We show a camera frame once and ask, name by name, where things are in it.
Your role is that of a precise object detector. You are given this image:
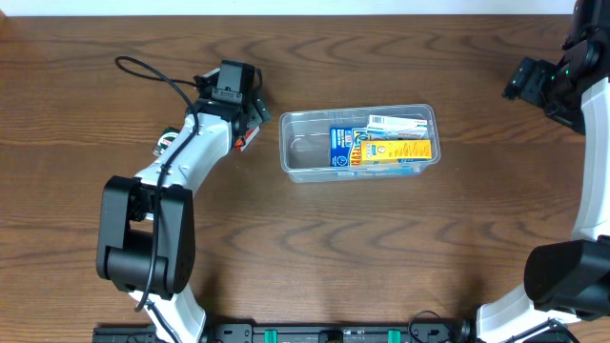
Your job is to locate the red medicine box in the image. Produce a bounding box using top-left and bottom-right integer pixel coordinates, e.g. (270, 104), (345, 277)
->
(234, 127), (260, 151)

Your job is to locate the green round-logo box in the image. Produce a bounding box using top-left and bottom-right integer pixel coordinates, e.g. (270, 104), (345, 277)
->
(152, 127), (180, 156)

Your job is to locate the blue Kool Fever box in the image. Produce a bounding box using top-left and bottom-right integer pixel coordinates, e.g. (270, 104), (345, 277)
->
(329, 124), (420, 169)

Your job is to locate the white green Panadol box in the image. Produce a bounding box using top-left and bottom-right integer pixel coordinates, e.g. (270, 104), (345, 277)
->
(366, 115), (428, 140)

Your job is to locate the yellow medicine box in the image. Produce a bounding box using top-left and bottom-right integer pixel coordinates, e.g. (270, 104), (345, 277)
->
(360, 140), (433, 165)

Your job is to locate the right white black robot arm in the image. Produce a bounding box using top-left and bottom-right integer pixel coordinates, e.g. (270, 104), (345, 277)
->
(463, 24), (609, 342)

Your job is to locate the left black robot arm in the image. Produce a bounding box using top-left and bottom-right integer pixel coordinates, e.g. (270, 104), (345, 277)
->
(96, 89), (271, 342)

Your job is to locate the clear plastic container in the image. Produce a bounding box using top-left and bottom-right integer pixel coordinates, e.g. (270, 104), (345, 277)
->
(279, 104), (441, 183)

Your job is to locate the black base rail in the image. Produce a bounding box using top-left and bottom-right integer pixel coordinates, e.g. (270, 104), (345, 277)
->
(91, 319), (478, 343)

